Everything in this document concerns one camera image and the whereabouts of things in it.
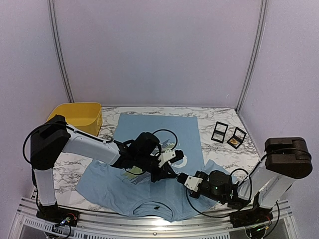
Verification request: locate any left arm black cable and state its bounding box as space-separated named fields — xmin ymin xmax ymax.
xmin=22 ymin=123 xmax=179 ymax=175

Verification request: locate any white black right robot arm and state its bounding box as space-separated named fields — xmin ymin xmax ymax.
xmin=178 ymin=137 xmax=313 ymax=228

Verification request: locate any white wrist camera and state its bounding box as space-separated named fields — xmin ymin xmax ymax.
xmin=177 ymin=173 xmax=203 ymax=192
xmin=153 ymin=149 xmax=184 ymax=168

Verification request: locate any light blue printed t-shirt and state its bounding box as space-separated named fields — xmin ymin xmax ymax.
xmin=75 ymin=114 xmax=223 ymax=222

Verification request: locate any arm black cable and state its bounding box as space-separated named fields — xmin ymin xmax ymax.
xmin=185 ymin=168 xmax=250 ymax=219
xmin=22 ymin=123 xmax=179 ymax=175

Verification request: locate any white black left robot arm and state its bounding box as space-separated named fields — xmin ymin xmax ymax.
xmin=25 ymin=115 xmax=176 ymax=222

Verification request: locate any aluminium corner post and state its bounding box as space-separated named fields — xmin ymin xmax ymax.
xmin=47 ymin=0 xmax=75 ymax=103
xmin=235 ymin=0 xmax=269 ymax=114

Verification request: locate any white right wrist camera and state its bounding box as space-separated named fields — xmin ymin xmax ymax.
xmin=177 ymin=173 xmax=203 ymax=192

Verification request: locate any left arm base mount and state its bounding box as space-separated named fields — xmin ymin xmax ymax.
xmin=36 ymin=207 xmax=80 ymax=227

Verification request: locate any aluminium front rail frame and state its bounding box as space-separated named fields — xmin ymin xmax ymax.
xmin=9 ymin=196 xmax=297 ymax=239

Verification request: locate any black brooch box base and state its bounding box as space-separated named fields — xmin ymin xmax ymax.
xmin=211 ymin=121 xmax=229 ymax=143

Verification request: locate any left aluminium corner post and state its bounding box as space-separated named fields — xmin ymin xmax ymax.
xmin=47 ymin=0 xmax=75 ymax=103

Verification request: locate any right aluminium corner post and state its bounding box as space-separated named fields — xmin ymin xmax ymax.
xmin=235 ymin=0 xmax=269 ymax=114

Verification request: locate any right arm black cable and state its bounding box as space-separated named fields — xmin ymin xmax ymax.
xmin=185 ymin=168 xmax=250 ymax=219

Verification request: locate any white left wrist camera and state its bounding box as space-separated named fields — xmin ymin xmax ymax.
xmin=153 ymin=149 xmax=184 ymax=168

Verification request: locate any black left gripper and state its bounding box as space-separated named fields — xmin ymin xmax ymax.
xmin=136 ymin=153 xmax=177 ymax=182

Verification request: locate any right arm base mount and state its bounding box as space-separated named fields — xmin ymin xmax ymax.
xmin=230 ymin=208 xmax=273 ymax=228

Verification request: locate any yellow plastic basket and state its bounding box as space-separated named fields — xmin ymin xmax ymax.
xmin=47 ymin=102 xmax=103 ymax=136

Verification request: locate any black brooch box lid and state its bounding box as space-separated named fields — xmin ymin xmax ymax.
xmin=227 ymin=127 xmax=247 ymax=149

